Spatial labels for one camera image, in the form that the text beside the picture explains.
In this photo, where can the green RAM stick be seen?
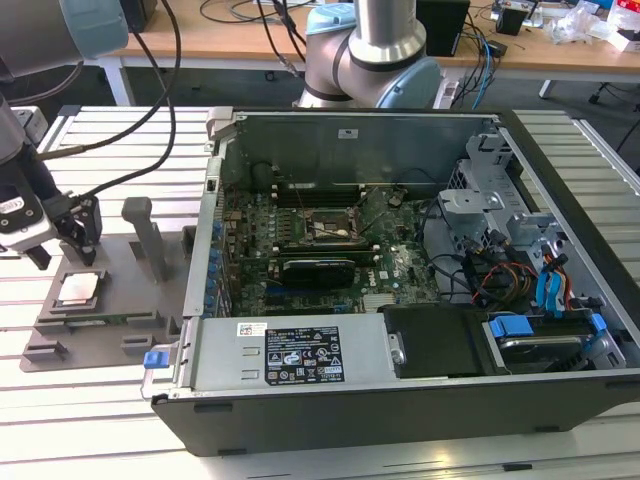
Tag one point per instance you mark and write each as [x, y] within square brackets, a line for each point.
[110, 318]

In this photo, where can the blue plastic case latch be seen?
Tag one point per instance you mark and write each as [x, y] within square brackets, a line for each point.
[155, 361]

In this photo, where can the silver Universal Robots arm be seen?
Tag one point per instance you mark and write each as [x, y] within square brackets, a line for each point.
[380, 40]

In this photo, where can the grey power supply unit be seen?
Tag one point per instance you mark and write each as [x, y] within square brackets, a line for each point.
[220, 350]

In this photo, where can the thin metal locking lever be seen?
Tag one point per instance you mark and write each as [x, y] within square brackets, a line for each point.
[300, 200]

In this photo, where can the green motherboard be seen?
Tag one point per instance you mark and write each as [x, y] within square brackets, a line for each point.
[400, 260]

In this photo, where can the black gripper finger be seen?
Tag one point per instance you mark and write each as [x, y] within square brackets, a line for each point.
[90, 220]
[40, 258]

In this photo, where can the white cardboard box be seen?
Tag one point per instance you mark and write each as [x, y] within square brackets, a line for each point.
[629, 42]

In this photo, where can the wooden desk white frame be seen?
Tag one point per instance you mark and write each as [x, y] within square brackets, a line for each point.
[225, 40]
[550, 55]

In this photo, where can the clear plastic bag pile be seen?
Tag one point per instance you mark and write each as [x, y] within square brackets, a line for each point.
[575, 22]

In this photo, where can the small black adapter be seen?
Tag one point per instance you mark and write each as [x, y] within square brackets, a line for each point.
[497, 48]

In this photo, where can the black plastic cover panel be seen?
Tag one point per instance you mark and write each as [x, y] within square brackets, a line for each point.
[435, 340]

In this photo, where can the white power strip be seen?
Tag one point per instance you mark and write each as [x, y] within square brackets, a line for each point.
[447, 95]

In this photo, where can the silver square CPU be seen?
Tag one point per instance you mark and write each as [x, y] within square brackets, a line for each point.
[77, 289]

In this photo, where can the grey-brown parts rack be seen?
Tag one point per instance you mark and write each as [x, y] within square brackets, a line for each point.
[125, 300]

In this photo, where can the small silver chipset heatsink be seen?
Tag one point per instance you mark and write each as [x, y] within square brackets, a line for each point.
[377, 301]

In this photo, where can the CPU socket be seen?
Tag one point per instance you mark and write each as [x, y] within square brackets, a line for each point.
[330, 226]

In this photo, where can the hard disk in blue carrier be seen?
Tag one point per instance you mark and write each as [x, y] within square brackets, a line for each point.
[510, 327]

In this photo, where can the black open PC case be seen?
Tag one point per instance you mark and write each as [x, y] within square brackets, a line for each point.
[350, 415]

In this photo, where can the small black open box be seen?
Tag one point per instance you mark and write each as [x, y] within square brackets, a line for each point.
[512, 22]

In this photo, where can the black RAM slot pair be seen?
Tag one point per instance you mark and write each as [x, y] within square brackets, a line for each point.
[295, 197]
[320, 248]

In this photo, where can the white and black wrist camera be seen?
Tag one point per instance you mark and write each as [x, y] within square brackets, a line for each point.
[25, 230]

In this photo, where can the black graphics card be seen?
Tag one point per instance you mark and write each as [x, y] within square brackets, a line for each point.
[320, 274]

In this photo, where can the grey plastic case latch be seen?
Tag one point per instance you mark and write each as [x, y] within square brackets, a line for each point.
[220, 120]

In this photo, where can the silver metal drive cage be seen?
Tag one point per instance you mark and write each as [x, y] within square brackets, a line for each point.
[470, 210]

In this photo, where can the large black box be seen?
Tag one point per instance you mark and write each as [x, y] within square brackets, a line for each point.
[142, 15]

